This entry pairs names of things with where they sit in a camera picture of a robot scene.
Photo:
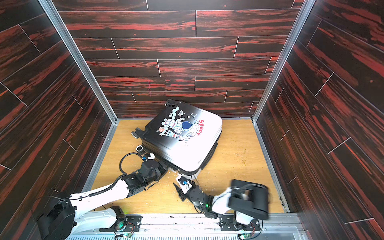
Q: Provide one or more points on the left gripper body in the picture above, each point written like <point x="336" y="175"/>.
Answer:
<point x="160" y="171"/>

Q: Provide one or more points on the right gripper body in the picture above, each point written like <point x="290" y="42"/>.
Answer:
<point x="185" y="190"/>

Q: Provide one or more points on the black white astronaut suitcase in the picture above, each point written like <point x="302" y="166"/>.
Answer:
<point x="183" y="136"/>

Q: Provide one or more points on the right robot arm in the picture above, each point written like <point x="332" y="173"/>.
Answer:
<point x="248" y="200"/>

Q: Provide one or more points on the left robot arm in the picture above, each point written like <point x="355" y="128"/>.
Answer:
<point x="69" y="214"/>

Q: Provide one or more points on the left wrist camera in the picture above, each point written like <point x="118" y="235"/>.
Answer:
<point x="147" y="157"/>

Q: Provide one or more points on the aluminium front rail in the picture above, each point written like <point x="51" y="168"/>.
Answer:
<point x="198" y="227"/>

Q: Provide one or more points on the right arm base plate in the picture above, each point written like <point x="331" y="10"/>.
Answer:
<point x="237" y="225"/>

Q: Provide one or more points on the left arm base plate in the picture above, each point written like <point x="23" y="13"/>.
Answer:
<point x="128" y="224"/>

